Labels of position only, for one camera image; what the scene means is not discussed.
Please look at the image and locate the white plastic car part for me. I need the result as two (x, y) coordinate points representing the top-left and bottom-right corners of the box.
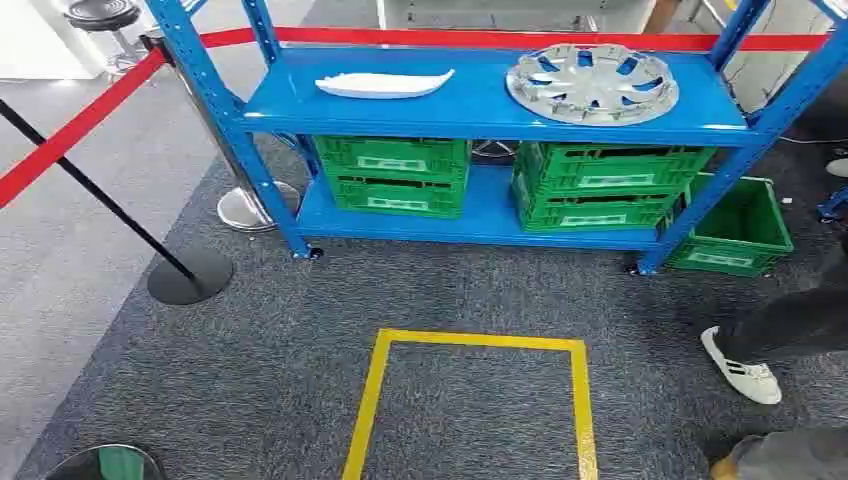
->
(315, 68), (456, 101)

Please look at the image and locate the silver wheel hubcap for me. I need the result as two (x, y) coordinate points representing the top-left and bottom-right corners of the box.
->
(505, 42), (680, 128)

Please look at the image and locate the round spoked metal base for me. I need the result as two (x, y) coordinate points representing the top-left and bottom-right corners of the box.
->
(471, 140), (519, 160)

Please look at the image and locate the yellow floor tape square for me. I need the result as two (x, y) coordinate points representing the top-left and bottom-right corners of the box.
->
(341, 329), (600, 480)

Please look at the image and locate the white table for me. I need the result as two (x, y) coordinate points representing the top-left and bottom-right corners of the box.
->
(376, 0), (658, 34)

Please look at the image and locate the open green plastic crate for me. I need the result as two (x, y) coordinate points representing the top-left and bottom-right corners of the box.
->
(664, 173), (795, 279)

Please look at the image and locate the black round stool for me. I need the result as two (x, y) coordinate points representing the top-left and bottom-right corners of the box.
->
(64, 0), (144, 74)

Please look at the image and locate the round black reflective base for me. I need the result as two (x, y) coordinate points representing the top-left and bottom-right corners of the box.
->
(42, 443), (168, 480)

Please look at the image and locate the chrome stanchion post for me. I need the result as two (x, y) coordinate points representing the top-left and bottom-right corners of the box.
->
(139, 33), (303, 234)

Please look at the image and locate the black stanchion post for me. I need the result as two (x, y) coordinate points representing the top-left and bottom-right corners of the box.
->
(0, 99), (235, 307)

